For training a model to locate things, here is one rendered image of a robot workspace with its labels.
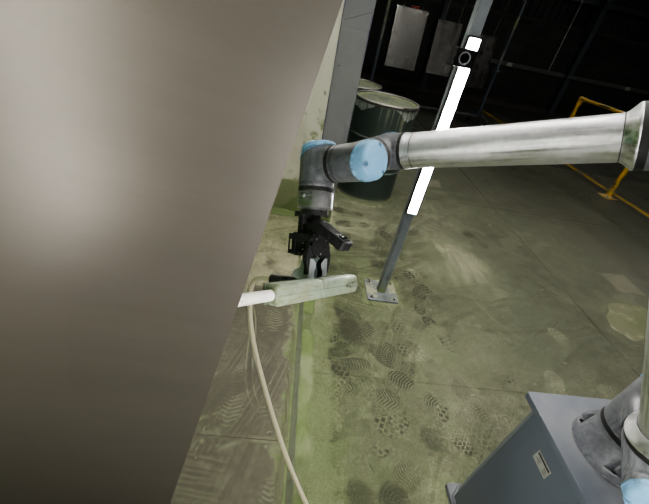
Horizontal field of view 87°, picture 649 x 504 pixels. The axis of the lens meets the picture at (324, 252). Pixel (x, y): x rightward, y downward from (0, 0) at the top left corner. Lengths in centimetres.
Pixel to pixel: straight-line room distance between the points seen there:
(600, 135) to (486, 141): 19
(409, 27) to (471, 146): 667
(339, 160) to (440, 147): 23
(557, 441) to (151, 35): 114
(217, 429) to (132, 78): 138
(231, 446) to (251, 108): 135
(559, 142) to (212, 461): 140
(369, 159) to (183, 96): 54
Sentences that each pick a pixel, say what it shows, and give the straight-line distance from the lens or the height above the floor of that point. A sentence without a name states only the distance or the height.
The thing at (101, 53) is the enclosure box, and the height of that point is 137.
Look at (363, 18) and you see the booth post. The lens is 248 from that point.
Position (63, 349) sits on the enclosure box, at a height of 104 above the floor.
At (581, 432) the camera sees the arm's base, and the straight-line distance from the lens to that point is 118.
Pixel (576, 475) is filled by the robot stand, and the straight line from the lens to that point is 113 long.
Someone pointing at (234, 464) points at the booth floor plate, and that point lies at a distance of 149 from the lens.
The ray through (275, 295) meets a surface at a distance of 72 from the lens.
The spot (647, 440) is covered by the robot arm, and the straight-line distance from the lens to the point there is 91.
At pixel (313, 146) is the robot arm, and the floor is 115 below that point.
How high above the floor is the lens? 142
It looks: 35 degrees down
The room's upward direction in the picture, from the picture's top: 12 degrees clockwise
